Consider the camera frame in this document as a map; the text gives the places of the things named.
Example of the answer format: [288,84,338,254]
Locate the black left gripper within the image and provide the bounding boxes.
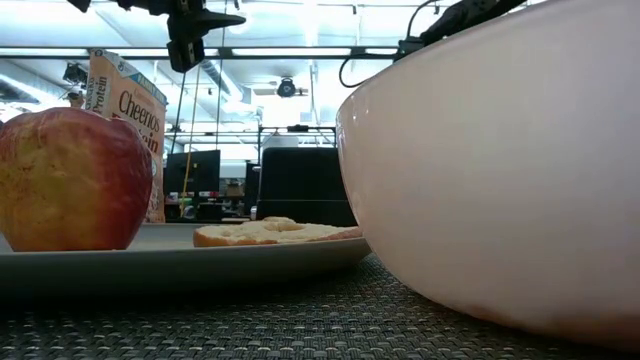
[166,0,248,42]

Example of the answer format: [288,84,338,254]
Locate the orange Cheerios cereal box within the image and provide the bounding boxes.
[84,48,168,224]

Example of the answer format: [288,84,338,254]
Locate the toasted bread slice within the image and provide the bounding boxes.
[192,216,364,248]

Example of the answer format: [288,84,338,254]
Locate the red yellow apple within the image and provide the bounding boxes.
[0,106,154,253]

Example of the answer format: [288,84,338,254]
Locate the black computer monitor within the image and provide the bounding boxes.
[164,149,222,199]

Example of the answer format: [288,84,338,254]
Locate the black ceiling spotlights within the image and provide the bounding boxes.
[62,63,89,90]

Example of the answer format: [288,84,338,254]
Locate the grey round plate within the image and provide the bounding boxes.
[0,222,372,294]

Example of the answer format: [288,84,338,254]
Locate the grey woven placemat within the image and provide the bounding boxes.
[0,254,640,360]

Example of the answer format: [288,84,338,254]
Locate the pink bowl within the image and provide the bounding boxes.
[335,0,640,351]

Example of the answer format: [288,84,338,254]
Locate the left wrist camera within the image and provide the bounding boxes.
[166,38,206,75]

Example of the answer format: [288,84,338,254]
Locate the black overhead frame beam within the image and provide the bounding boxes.
[0,46,401,61]

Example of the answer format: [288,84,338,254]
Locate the thin hanging black cable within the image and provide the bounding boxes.
[214,27,229,151]

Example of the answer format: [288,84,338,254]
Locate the black ceiling dome camera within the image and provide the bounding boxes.
[276,76,298,99]

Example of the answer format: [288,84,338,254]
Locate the long hanging black cable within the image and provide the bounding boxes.
[169,72,187,156]

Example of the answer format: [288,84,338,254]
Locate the black metal rack frame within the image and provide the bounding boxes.
[257,124,337,149]

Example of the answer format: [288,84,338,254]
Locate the yellow hanging rope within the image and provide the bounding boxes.
[179,64,202,216]

